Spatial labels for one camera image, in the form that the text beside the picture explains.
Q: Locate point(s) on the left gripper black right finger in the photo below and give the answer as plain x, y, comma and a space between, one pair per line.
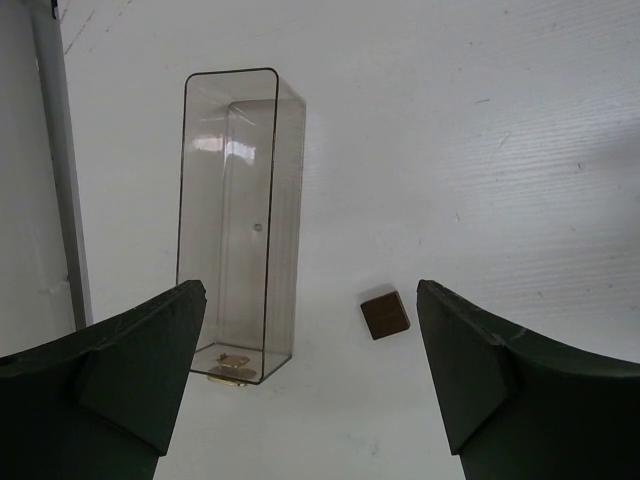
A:
518, 405

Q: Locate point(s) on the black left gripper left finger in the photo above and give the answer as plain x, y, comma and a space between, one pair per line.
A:
101, 403

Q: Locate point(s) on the aluminium frame rail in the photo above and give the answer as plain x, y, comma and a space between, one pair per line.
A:
46, 24

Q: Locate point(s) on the clear plastic box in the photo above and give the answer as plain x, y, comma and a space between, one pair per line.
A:
241, 175

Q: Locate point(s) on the dark brown wood cube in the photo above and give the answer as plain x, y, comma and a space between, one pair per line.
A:
385, 315

